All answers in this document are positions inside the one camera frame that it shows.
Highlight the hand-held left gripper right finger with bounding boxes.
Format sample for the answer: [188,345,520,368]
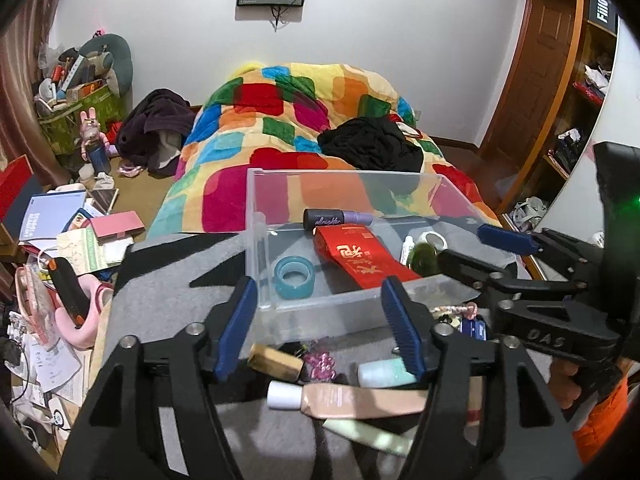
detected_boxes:
[381,275,583,480]

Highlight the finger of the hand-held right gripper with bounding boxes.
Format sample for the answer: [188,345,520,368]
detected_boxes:
[476,223,605,292]
[437,248,567,312]

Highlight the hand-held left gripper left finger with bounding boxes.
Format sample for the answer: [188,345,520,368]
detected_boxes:
[60,275,261,480]

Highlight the dark green round jar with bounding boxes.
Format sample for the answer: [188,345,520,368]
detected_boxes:
[407,242,441,276]

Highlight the clear plastic storage box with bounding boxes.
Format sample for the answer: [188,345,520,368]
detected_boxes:
[244,167,519,314]

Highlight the person's right forearm orange sleeve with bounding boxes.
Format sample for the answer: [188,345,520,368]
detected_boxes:
[571,374,632,464]

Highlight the person's right hand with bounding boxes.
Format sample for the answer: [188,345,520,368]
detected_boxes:
[547,360,584,409]

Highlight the white shoes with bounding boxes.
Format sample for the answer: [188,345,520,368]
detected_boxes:
[509,195,551,231]

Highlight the mint green jar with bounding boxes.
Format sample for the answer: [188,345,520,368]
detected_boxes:
[356,358,419,390]

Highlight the small blue card packet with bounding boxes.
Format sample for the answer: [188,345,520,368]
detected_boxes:
[459,317,489,342]

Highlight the teal tape roll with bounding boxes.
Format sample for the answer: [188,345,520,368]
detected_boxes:
[274,255,316,300]

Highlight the red paper envelope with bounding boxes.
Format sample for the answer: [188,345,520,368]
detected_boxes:
[313,224,424,291]

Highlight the grey and black mat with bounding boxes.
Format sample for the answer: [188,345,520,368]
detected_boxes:
[102,215,501,480]

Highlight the beige tube with white cap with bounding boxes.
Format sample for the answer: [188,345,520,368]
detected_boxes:
[266,379,430,417]

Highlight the pink glitter hair clip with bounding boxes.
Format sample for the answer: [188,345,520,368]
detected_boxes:
[303,352,336,381]

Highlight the pale green tube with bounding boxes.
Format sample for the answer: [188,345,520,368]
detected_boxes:
[322,417,416,457]

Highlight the black and purple spray bottle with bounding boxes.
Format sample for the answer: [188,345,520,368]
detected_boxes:
[302,208,375,234]

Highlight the black garment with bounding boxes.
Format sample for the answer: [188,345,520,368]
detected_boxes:
[317,116,425,174]

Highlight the white cabinet door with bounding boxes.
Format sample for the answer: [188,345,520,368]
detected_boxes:
[537,10,640,237]

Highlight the pink flat box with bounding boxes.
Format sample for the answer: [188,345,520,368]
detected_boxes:
[90,211,146,239]

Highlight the wooden shelf unit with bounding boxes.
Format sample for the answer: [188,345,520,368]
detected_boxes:
[494,0,621,241]

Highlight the black and orange utility knife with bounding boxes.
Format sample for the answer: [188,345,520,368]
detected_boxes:
[49,257,91,329]

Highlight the wooden door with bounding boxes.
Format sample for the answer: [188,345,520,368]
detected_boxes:
[479,0,584,151]

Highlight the green printed booklet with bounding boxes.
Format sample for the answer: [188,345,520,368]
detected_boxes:
[55,227,109,276]

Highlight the pile of white papers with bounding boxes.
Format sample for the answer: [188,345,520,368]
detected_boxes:
[9,329,84,411]

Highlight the pink mesh pouch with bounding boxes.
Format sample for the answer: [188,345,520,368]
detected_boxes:
[14,264,59,346]

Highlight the colourful patchwork blanket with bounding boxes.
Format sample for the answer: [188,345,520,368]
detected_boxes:
[147,62,501,237]

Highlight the light blue notebook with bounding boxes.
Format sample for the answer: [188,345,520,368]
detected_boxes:
[19,192,87,242]

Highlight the dark blue bottle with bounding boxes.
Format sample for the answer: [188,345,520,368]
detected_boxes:
[87,139,112,175]

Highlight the dark purple garment pile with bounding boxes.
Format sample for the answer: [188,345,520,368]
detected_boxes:
[115,88,197,177]

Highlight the pink bunny toy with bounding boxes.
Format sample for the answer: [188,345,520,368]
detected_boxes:
[78,108,109,149]

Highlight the green storage bag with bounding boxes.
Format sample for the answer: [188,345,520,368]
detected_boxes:
[38,82,126,156]

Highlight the red box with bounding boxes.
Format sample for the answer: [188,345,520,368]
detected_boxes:
[0,154,36,221]

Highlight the grey neck pillow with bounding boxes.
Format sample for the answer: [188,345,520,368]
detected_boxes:
[77,33,134,96]

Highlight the brown curtain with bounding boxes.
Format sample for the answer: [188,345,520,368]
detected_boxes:
[0,0,71,187]

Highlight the white ring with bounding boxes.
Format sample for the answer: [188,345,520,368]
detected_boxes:
[416,231,448,251]

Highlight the braided cord keychain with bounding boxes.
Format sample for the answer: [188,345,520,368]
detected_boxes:
[429,302,481,324]

